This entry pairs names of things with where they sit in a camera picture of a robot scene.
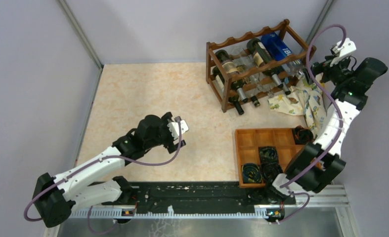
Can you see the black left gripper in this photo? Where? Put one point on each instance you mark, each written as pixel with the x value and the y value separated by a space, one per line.
pixel 170 142

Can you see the rolled green patterned tie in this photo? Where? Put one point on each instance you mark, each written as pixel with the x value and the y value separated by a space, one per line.
pixel 268 154

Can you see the clear blue vodka bottle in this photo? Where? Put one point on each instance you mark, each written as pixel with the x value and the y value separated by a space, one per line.
pixel 279 51

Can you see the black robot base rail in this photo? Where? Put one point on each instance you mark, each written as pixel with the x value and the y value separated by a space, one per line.
pixel 209 197

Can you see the rolled dark patterned tie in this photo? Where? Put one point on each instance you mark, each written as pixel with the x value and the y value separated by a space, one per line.
pixel 251 173

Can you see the wooden compartment tray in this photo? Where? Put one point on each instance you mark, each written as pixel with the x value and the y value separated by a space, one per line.
pixel 248 142

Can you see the square clear glass bottle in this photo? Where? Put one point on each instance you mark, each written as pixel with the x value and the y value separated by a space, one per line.
pixel 263 86

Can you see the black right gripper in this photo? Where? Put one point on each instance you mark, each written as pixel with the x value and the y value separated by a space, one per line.
pixel 324 67

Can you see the green wine bottle grey capsule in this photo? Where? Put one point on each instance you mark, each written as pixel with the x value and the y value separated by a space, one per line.
pixel 279 83

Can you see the green wine bottle dark label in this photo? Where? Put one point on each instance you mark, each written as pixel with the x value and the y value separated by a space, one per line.
pixel 232 70

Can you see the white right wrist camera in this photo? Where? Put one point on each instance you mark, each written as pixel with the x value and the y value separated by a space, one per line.
pixel 341 50

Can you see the black rolled belt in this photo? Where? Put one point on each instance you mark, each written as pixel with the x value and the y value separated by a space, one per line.
pixel 302 135

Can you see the rolled dark striped tie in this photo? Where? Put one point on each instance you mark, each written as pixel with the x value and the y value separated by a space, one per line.
pixel 270 171

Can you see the dinosaur print cloth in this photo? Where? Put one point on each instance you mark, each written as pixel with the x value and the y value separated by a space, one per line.
pixel 305 100

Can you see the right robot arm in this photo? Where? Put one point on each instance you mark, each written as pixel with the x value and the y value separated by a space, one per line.
pixel 319 162

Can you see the wooden wine rack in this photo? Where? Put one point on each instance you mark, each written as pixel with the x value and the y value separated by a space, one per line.
pixel 220 81

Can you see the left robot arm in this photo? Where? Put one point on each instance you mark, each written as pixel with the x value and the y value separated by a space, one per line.
pixel 56 197

